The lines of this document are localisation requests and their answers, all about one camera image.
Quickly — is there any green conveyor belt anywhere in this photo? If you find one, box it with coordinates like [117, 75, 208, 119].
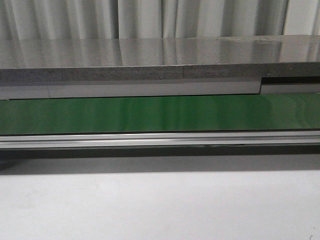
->
[0, 93, 320, 135]

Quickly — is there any grey stone-look bench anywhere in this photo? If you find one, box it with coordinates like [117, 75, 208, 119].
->
[0, 35, 320, 85]

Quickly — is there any white pleated curtain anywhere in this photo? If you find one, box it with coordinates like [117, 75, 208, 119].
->
[0, 0, 320, 40]

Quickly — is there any aluminium front conveyor rail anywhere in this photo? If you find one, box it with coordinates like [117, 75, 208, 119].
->
[0, 130, 320, 150]

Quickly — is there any grey rear conveyor rail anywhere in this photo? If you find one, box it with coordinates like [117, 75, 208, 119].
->
[0, 76, 320, 100]

